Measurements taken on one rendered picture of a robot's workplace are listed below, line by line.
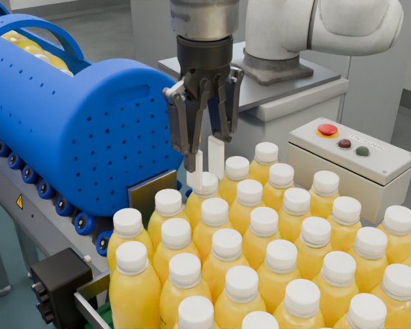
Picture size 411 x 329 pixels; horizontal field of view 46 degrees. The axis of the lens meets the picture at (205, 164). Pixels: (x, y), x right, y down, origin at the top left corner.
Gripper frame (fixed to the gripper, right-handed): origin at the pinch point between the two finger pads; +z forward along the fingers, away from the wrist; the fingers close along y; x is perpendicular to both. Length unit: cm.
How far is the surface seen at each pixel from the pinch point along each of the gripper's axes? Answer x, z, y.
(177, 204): 1.8, 3.2, 7.0
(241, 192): 6.1, 2.8, -1.7
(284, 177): 7.8, 3.0, -9.8
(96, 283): -3.9, 15.4, 18.9
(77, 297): -2.7, 14.8, 22.7
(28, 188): -42.4, 20.0, 13.5
